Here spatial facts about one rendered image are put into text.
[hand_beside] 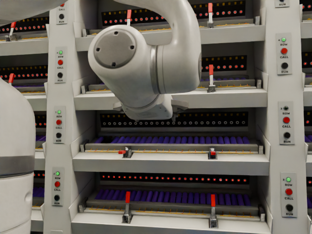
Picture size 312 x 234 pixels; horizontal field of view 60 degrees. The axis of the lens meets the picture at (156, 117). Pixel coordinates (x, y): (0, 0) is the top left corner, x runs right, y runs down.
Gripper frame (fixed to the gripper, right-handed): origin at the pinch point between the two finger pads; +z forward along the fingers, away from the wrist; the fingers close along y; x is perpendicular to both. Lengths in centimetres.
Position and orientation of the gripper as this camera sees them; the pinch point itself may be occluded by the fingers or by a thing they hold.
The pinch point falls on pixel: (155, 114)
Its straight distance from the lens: 66.5
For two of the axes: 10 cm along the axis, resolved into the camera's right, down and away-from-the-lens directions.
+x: 0.4, -9.6, 2.7
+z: 1.7, 2.8, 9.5
